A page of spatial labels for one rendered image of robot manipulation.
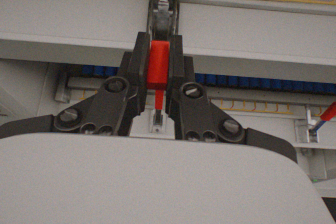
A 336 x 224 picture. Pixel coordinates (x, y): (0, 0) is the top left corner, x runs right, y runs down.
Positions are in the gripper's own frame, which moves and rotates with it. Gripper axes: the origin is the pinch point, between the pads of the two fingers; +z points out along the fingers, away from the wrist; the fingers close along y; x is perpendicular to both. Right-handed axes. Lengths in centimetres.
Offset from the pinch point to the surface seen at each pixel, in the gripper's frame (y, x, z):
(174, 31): 1.1, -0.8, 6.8
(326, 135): 31.2, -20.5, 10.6
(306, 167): 42, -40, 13
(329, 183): 65, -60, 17
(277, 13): 10.6, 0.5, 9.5
